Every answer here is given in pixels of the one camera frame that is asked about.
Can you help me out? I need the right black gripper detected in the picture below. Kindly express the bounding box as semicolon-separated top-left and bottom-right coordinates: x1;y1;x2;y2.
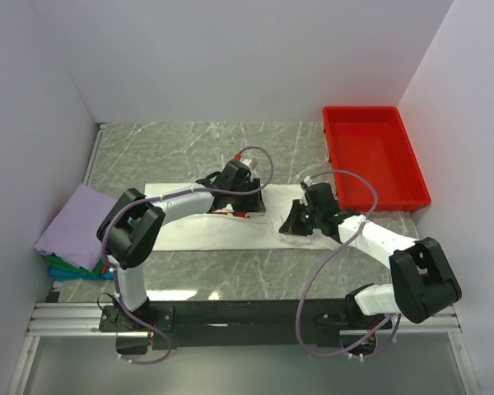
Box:
279;199;322;237

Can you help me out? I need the white t-shirt red print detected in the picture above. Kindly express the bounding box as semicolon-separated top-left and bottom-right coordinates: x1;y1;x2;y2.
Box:
153;184;338;252

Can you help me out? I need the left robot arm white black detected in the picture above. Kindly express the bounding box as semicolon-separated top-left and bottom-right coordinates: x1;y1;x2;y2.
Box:
96;156;265;331

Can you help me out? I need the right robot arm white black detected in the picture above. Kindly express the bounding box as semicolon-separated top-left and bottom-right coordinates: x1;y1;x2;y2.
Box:
279;182;463;328

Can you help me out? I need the red plastic bin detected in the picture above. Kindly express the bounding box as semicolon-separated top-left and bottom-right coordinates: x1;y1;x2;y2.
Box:
322;106;431;212

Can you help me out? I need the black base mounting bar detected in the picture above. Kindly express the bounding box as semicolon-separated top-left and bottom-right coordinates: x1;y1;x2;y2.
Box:
99;299;392;355

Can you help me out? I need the folded lavender t-shirt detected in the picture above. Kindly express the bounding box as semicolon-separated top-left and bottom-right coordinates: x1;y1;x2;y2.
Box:
35;184;116;272

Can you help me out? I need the folded green t-shirt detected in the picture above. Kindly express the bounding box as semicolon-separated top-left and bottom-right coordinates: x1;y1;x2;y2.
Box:
41;254;106;277

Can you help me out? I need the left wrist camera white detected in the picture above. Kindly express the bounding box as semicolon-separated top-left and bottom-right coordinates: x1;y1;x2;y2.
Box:
234;154;258;172

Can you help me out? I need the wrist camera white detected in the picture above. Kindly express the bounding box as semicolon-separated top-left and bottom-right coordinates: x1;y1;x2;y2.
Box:
234;154;258;172
301;176;313;190

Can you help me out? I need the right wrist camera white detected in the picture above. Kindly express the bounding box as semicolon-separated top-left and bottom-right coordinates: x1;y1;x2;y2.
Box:
301;176;313;190

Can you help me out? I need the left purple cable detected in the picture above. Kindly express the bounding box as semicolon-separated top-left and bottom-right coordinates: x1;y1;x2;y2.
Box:
100;146;275;365

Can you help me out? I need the aluminium rail frame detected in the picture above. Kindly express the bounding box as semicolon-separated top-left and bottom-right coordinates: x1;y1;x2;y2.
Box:
8;300;480;394

